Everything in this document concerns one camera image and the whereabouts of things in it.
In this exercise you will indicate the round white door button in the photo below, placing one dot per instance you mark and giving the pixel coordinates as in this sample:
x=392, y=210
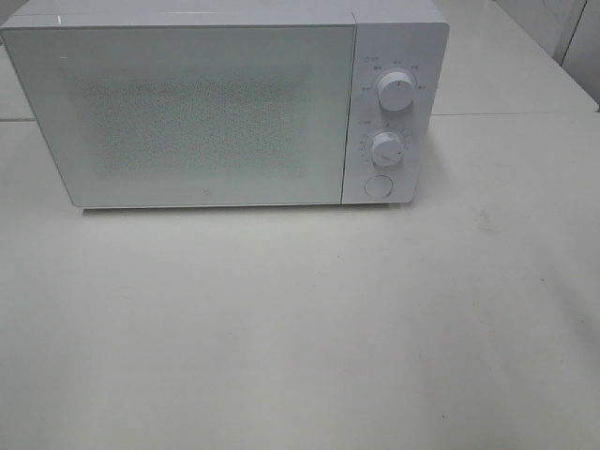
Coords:
x=379, y=186

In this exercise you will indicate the white microwave door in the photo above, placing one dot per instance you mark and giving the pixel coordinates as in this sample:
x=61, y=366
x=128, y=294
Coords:
x=170, y=117

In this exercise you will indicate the white microwave oven body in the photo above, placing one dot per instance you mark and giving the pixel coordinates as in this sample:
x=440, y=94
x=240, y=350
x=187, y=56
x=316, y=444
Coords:
x=387, y=35

